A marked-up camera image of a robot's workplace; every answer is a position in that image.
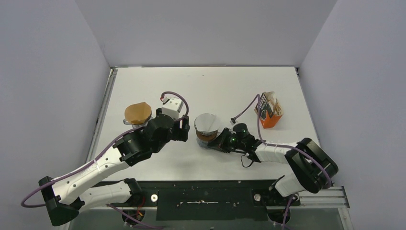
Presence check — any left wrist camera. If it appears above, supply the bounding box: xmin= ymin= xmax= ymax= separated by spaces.
xmin=161 ymin=96 xmax=184 ymax=120

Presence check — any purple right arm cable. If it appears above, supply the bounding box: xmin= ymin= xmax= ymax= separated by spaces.
xmin=231 ymin=93 xmax=332 ymax=230

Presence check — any brown wooden ring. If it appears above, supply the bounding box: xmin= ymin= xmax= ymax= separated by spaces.
xmin=196 ymin=130 xmax=218 ymax=143

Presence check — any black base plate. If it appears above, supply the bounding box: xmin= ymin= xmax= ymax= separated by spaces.
xmin=80 ymin=179 xmax=300 ymax=225

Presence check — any white paper coffee filter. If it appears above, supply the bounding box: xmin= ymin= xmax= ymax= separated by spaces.
xmin=194 ymin=113 xmax=221 ymax=135

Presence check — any aluminium rail frame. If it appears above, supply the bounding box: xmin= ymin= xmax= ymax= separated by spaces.
xmin=58 ymin=67 xmax=350 ymax=230

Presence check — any orange black coffee filter box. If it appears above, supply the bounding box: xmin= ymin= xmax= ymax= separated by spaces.
xmin=254 ymin=91 xmax=284 ymax=129

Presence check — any clear glass pitcher with handle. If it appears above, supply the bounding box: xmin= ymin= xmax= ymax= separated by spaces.
xmin=196 ymin=138 xmax=214 ymax=149

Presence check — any brown paper coffee filter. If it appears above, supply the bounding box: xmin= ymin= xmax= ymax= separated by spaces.
xmin=124 ymin=102 xmax=152 ymax=123

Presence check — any clear plastic coffee dripper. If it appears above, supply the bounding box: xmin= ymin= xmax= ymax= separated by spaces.
xmin=123 ymin=116 xmax=153 ymax=128

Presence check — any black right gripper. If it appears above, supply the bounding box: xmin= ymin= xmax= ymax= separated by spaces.
xmin=208 ymin=127 xmax=246 ymax=153

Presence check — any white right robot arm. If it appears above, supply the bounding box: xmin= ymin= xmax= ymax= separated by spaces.
xmin=207 ymin=123 xmax=338 ymax=197

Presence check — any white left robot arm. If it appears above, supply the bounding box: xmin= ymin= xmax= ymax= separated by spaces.
xmin=39 ymin=109 xmax=190 ymax=226

